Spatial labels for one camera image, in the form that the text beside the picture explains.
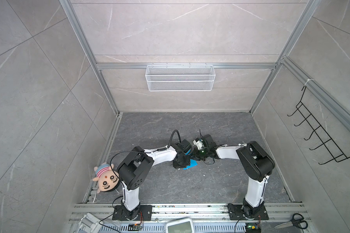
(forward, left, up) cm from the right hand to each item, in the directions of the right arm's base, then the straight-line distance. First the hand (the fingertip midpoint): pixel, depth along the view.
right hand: (188, 156), depth 95 cm
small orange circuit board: (-38, +29, 0) cm, 48 cm away
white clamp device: (-37, +51, +4) cm, 62 cm away
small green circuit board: (-40, -29, -1) cm, 50 cm away
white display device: (-38, +5, +4) cm, 39 cm away
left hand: (-6, +1, +1) cm, 6 cm away
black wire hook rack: (-10, -61, +32) cm, 69 cm away
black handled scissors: (-37, -53, 0) cm, 64 cm away
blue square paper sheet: (-5, -2, +1) cm, 6 cm away
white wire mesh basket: (+46, +4, +30) cm, 55 cm away
